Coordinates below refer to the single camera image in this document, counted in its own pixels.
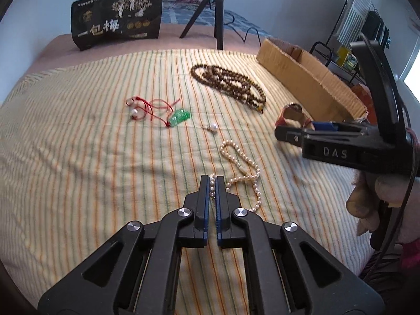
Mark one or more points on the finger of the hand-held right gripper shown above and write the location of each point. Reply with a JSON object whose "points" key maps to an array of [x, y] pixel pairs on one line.
{"points": [[325, 126], [288, 136]]}

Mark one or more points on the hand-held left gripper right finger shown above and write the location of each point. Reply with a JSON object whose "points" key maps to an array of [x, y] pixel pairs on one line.
{"points": [[218, 203]]}

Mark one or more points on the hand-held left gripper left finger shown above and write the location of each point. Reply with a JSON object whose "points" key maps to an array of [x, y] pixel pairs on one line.
{"points": [[206, 203]]}

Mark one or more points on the cardboard box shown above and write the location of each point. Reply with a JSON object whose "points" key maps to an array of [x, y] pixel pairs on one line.
{"points": [[311, 78]]}

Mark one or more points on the pearl earring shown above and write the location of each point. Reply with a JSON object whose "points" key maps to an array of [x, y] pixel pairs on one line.
{"points": [[214, 127]]}

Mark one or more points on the person's right hand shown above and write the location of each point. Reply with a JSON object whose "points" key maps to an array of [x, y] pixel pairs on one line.
{"points": [[364, 200]]}

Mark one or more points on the black clothes rack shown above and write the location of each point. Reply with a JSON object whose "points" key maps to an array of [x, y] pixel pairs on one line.
{"points": [[320, 44]]}

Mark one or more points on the dark hanging clothes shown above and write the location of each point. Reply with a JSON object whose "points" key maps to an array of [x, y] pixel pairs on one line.
{"points": [[377, 29]]}

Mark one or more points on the striped hanging towel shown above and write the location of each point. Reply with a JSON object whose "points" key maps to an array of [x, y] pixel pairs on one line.
{"points": [[354, 13]]}

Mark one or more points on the black tripod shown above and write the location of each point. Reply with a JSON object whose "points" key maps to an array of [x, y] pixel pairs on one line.
{"points": [[219, 23]]}

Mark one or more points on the striped cloth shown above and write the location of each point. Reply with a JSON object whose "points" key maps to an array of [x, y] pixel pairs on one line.
{"points": [[82, 154]]}

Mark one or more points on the blue patterned bedsheet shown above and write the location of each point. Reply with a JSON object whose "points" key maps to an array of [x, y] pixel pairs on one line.
{"points": [[203, 16]]}

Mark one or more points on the black snack bag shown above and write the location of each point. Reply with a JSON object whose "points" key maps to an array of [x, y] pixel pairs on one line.
{"points": [[115, 23]]}

